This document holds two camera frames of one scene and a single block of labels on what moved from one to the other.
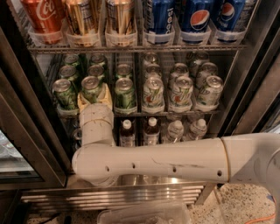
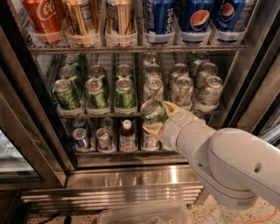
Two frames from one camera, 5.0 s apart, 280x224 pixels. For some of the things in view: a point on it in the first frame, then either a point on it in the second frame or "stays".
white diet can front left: [153, 95] stays
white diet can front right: [210, 96] stays
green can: [90, 88] -> [153, 110]
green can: [125, 96] stays
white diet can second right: [207, 69] stays
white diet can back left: [150, 59] stays
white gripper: [96, 112] -> [172, 129]
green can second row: [98, 71] -> [95, 98]
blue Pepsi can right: [225, 15] stays
